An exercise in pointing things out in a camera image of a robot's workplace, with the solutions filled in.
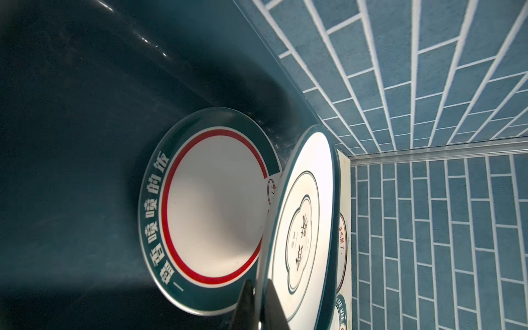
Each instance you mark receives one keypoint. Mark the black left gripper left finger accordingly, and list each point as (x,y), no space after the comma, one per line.
(243,316)

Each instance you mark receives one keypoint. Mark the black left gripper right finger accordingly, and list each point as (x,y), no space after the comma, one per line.
(272,314)

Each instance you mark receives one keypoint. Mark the white clover emblem plate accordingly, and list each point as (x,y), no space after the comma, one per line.
(300,244)

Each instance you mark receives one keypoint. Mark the red ring green rim plate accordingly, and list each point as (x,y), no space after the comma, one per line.
(203,206)

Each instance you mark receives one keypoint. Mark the teal plastic bin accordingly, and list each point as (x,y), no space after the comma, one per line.
(88,89)

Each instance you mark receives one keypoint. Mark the right green rim text plate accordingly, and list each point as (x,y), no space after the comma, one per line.
(339,320)

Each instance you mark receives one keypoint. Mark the middle orange sunburst plate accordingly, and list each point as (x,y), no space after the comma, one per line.
(342,251)

